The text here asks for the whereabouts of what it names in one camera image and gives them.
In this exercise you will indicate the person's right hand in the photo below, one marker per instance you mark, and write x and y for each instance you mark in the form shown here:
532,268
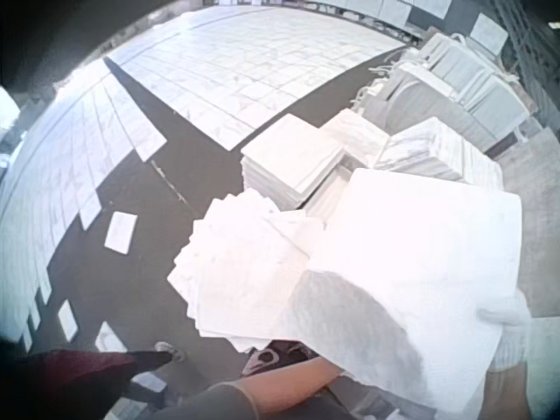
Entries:
512,315

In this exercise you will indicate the large white paper sheet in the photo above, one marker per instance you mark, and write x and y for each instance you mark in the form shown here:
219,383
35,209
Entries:
420,271

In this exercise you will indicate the fanned bundle of white sheets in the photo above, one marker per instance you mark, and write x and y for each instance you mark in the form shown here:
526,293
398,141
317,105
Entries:
245,271

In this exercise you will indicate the striped stack of white sheets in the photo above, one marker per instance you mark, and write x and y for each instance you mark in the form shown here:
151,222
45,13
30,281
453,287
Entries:
437,151

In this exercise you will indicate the low stack of white sheets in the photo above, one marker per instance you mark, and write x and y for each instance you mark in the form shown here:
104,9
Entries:
326,192

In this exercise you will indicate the row of white paper bags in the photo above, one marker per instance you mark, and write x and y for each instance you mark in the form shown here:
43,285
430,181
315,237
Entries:
455,83

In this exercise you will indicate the small stack of white sheets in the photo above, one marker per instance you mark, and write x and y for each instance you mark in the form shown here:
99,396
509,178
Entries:
356,133

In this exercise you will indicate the dark patterned cloth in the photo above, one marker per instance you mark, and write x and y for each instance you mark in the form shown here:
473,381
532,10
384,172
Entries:
273,356

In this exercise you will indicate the grey metal rack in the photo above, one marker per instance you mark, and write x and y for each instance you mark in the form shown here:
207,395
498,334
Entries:
531,48

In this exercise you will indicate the tall stack of white sheets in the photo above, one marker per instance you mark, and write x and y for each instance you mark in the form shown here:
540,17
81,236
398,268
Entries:
293,157

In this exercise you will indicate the wide field of laid-out sheets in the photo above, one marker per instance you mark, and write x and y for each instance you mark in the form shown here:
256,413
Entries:
258,65

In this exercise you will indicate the single white sheet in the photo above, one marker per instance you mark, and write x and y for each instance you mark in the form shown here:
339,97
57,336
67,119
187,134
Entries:
67,320
121,232
149,384
109,338

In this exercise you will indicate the person's legs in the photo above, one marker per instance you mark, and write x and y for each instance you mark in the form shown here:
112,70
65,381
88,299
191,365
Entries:
74,380

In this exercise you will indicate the curved rows of laid-out sheets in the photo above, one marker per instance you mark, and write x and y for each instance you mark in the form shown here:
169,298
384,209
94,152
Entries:
65,175

